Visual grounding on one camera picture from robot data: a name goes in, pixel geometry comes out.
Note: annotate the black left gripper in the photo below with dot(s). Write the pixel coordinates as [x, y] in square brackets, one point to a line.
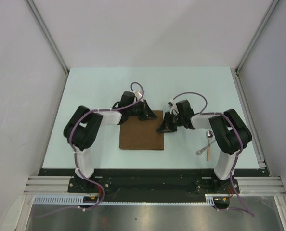
[147, 113]

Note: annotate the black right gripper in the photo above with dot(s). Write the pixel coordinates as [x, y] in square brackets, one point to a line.
[166, 125]

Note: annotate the brown cloth napkin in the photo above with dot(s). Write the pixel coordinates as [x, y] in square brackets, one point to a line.
[142, 135]

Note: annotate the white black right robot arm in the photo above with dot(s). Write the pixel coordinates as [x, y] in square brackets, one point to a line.
[229, 131]

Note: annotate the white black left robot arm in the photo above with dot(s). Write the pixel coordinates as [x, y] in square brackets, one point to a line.
[82, 129]

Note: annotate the silver fork wooden handle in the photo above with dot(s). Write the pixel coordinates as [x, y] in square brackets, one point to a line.
[208, 153]

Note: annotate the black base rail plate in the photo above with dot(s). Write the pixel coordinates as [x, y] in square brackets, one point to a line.
[180, 185]

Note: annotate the white slotted cable duct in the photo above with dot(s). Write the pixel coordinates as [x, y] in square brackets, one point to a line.
[207, 200]

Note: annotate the aluminium side rail profile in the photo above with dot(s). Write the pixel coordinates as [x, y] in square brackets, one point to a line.
[261, 187]

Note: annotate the left aluminium frame post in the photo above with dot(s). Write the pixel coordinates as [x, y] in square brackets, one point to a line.
[47, 34]

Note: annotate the aluminium frame post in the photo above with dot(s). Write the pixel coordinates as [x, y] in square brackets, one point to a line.
[258, 33]
[47, 34]

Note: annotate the right aluminium frame post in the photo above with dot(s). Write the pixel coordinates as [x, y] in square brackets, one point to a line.
[258, 33]

